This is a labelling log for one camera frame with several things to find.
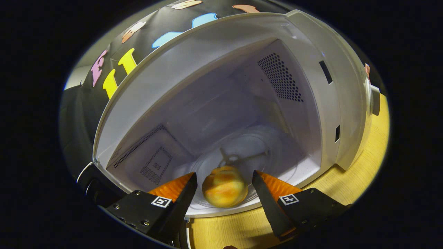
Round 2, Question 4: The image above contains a golden bread bun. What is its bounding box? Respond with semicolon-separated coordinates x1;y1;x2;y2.
202;166;248;208

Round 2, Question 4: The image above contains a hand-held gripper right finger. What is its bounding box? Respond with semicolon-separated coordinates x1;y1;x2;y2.
252;170;351;241

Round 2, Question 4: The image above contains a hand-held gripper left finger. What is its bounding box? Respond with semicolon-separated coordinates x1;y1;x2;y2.
106;172;198;242

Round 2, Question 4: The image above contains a white microwave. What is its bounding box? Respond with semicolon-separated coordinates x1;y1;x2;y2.
78;10;381;218

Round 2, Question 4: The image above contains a glass turntable plate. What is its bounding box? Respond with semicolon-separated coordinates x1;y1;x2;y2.
190;125;301;208

